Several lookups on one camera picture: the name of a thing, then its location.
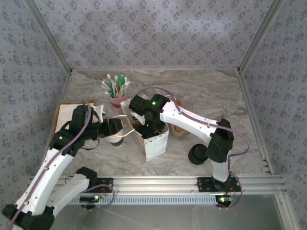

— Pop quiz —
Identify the white paper gift bag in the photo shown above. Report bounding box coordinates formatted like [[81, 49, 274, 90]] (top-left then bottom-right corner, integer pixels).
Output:
[[112, 93, 179, 161]]

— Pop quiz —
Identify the stack of paper cups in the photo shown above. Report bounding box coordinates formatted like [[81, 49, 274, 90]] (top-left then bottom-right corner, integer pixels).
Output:
[[105, 117, 125, 147]]

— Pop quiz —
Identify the pink straw holder cup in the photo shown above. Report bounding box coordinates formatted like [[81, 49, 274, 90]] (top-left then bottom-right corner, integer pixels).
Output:
[[109, 94, 127, 115]]

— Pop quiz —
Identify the stack of white napkins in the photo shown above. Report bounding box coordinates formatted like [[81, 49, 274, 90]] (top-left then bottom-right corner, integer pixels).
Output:
[[57, 103, 79, 129]]

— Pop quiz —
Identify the brown cardboard napkin tray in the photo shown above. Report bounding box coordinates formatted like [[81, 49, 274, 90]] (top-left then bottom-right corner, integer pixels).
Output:
[[52, 99, 95, 134]]

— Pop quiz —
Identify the stack of black cup lids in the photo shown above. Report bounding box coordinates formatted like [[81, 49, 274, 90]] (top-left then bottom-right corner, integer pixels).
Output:
[[188, 143, 209, 165]]

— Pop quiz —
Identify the controller board with LED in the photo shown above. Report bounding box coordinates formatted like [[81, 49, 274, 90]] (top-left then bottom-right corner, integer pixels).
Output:
[[217, 195, 233, 204], [80, 195, 100, 203]]

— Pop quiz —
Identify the steel sheet shelf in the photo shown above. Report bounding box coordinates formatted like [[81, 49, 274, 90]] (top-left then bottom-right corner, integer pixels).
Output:
[[47, 203, 288, 230]]

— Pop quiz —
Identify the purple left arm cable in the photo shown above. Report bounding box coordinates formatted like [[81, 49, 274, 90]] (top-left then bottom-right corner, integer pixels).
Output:
[[8, 102, 116, 230]]

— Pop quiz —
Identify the aluminium table side rail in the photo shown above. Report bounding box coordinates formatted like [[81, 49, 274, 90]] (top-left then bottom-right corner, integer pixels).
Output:
[[52, 70, 74, 127], [237, 69, 275, 174]]

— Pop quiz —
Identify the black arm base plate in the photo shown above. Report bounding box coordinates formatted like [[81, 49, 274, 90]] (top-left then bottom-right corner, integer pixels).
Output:
[[69, 177, 114, 194], [197, 176, 242, 192]]

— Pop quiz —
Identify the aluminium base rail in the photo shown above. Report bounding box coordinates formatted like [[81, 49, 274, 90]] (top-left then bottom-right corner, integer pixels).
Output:
[[25, 174, 287, 194]]

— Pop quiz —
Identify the grey slotted cable duct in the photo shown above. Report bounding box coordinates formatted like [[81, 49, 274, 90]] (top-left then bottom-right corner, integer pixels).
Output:
[[71, 195, 220, 206]]

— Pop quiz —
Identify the aluminium frame post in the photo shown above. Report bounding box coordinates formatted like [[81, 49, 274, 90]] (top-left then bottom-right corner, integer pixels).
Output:
[[23, 0, 73, 74], [236, 0, 286, 74]]

